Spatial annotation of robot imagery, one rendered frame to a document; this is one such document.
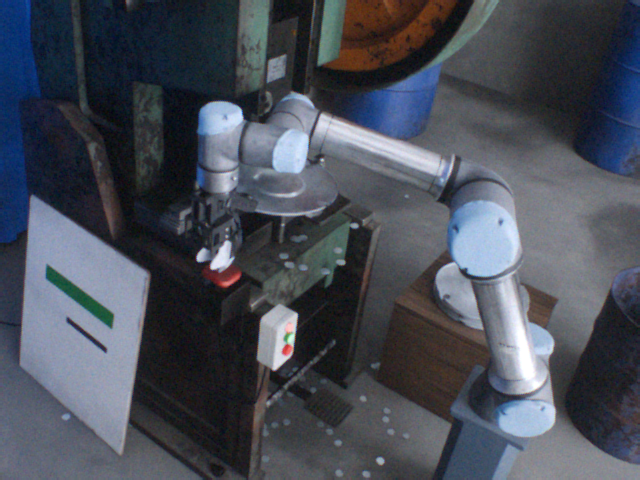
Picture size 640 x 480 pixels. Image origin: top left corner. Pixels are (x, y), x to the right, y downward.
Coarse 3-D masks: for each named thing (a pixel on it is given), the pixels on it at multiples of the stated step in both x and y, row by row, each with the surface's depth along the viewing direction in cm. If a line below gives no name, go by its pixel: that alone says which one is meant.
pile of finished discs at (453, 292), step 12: (456, 264) 211; (444, 276) 205; (456, 276) 206; (444, 288) 200; (456, 288) 201; (468, 288) 201; (444, 300) 196; (456, 300) 196; (468, 300) 197; (528, 300) 200; (456, 312) 193; (468, 312) 192; (468, 324) 193; (480, 324) 191
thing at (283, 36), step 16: (288, 16) 146; (272, 32) 141; (288, 32) 146; (272, 48) 143; (288, 48) 148; (272, 64) 146; (288, 64) 151; (272, 80) 148; (288, 80) 154; (272, 96) 151
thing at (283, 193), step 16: (240, 176) 163; (256, 176) 163; (272, 176) 163; (288, 176) 164; (304, 176) 166; (320, 176) 167; (240, 192) 156; (256, 192) 157; (272, 192) 157; (288, 192) 158; (304, 192) 160; (320, 192) 161; (336, 192) 161; (256, 208) 150; (272, 208) 152; (288, 208) 153; (304, 208) 154; (320, 208) 154
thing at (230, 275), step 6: (210, 264) 136; (204, 270) 135; (210, 270) 135; (228, 270) 136; (234, 270) 136; (204, 276) 135; (210, 276) 134; (216, 276) 134; (222, 276) 134; (228, 276) 134; (234, 276) 134; (216, 282) 133; (222, 282) 133; (228, 282) 133
